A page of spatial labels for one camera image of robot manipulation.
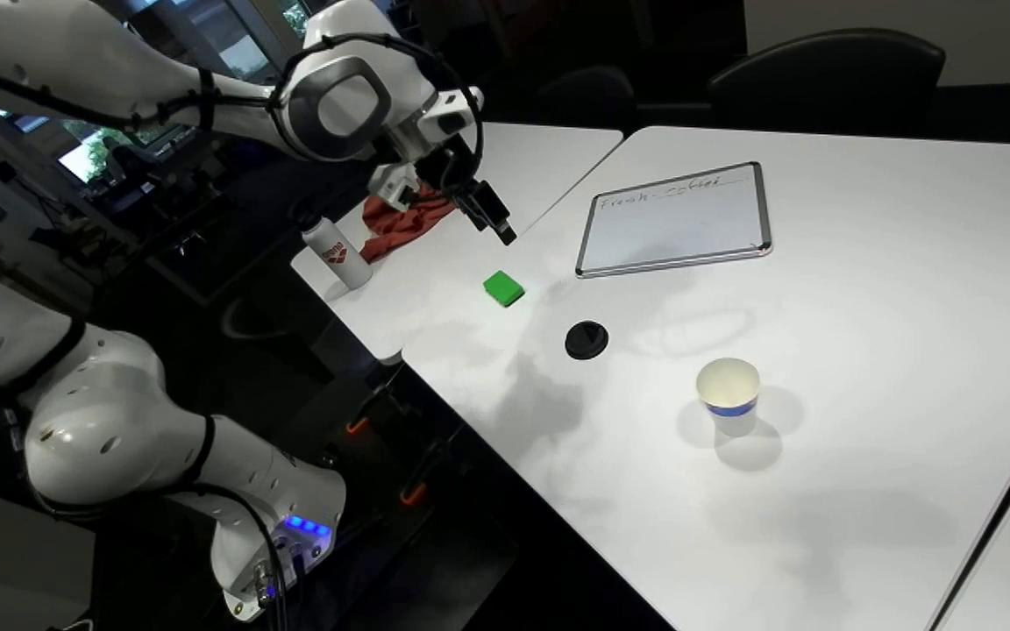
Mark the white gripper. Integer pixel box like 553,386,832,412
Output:
363,148,523,250

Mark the red cloth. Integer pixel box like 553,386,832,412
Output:
356,189,454,265

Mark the black round cup lid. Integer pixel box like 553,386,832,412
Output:
561,318,614,360

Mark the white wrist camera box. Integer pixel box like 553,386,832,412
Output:
413,85,488,154

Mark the large black office chair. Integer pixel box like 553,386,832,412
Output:
703,28,950,136

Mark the small black office chair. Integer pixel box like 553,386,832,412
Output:
535,64,643,132

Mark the lit monitor screen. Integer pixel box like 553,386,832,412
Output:
56,130,126,189

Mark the green block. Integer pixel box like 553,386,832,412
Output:
479,265,528,312

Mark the blue and white coffee cup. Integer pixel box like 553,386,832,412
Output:
695,354,765,439

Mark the small framed whiteboard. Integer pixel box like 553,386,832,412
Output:
572,159,775,280

